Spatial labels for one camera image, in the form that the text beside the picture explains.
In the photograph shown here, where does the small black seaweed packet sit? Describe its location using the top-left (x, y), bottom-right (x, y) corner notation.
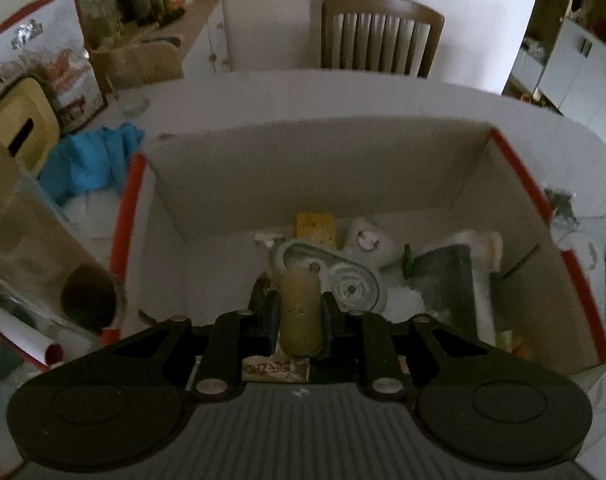
top-left (544, 188), bottom-right (579, 226)

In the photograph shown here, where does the beige small bottle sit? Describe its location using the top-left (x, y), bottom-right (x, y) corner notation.
top-left (279, 266), bottom-right (323, 359)

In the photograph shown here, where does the brown wooden chair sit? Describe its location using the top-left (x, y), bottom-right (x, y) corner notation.
top-left (320, 0), bottom-right (445, 78)

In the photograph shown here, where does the clear glass jar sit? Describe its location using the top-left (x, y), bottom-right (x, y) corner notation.
top-left (0, 144), bottom-right (126, 336)

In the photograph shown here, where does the yellow small box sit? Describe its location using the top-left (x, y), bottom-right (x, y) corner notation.
top-left (294, 212), bottom-right (337, 248)

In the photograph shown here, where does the red and white cardboard box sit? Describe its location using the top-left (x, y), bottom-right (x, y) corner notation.
top-left (110, 116), bottom-right (606, 376)

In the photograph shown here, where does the silver foil snack packet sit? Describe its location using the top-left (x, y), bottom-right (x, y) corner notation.
top-left (242, 356), bottom-right (309, 384)

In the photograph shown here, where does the white wall cupboard unit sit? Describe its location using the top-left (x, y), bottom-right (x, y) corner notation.
top-left (504, 0), bottom-right (606, 144)

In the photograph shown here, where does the red white printed bag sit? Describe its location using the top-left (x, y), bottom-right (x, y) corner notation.
top-left (0, 0), bottom-right (106, 136)

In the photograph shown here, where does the white cabinet with wood top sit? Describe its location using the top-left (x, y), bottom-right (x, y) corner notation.
top-left (89, 0), bottom-right (234, 91)

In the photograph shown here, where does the dark green flat package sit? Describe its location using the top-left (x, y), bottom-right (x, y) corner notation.
top-left (401, 244), bottom-right (477, 338)

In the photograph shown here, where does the brown cardboard box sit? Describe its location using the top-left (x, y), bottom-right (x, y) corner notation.
top-left (89, 40), bottom-right (185, 93)

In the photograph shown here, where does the blue cloth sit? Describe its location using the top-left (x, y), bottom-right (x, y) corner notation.
top-left (38, 122), bottom-right (144, 207)

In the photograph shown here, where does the grey round tape dispenser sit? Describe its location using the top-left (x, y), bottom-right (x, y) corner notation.
top-left (271, 238), bottom-right (387, 314)

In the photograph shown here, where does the yellow tissue box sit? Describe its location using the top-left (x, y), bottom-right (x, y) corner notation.
top-left (0, 77), bottom-right (60, 176)

